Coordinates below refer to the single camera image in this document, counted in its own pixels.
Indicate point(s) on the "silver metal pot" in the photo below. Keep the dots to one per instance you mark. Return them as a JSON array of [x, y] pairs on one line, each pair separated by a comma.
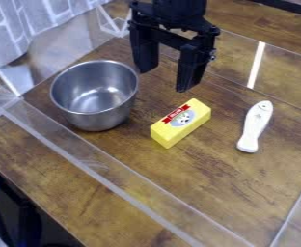
[[93, 94]]

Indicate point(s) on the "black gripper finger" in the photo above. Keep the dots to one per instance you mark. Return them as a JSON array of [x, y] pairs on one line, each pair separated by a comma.
[[145, 50], [192, 65]]

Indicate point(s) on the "yellow butter block toy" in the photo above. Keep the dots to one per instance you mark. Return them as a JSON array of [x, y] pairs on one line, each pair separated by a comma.
[[177, 124]]

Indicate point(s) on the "white brick pattern curtain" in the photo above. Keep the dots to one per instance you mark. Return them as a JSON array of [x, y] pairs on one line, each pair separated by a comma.
[[25, 18]]

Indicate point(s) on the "clear acrylic enclosure wall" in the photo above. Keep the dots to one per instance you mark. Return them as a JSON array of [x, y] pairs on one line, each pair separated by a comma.
[[116, 188]]

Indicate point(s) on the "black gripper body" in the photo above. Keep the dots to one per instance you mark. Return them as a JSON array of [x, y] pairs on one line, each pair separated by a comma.
[[172, 22]]

